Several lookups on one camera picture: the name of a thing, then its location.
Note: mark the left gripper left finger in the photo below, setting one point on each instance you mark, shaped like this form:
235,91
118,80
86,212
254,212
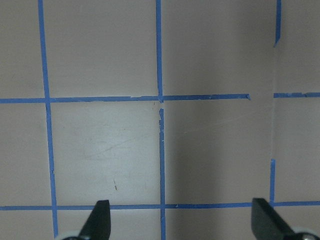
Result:
98,224

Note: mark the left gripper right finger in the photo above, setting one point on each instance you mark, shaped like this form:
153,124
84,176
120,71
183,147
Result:
267,224

